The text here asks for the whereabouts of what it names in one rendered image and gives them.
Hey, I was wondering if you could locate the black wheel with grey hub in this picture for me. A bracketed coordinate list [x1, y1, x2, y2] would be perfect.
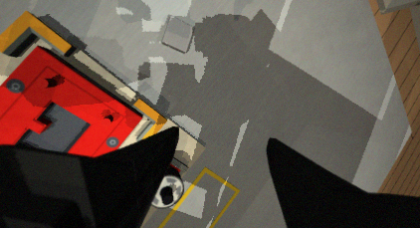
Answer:
[151, 167, 184, 209]

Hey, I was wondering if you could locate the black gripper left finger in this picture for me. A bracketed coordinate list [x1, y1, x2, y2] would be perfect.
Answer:
[0, 126, 179, 228]

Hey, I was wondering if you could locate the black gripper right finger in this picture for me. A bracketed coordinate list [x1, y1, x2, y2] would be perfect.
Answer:
[267, 138, 420, 228]

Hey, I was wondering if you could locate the yellow rectangular outline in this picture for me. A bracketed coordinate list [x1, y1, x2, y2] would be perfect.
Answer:
[158, 167, 240, 228]

